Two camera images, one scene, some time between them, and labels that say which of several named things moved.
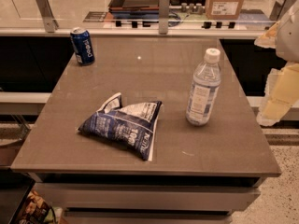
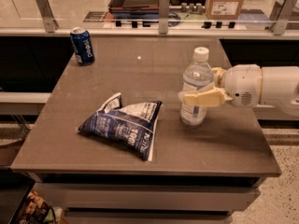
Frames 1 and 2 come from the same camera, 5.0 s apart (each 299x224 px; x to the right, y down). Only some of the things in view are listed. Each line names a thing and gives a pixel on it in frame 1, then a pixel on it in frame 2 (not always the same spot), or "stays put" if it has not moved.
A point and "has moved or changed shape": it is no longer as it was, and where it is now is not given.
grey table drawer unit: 149,198 stays put
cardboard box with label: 224,2 stays put
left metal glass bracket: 46,9 stays put
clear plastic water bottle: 204,89 has moved or changed shape
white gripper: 289,37 -> 242,85
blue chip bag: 132,126 stays put
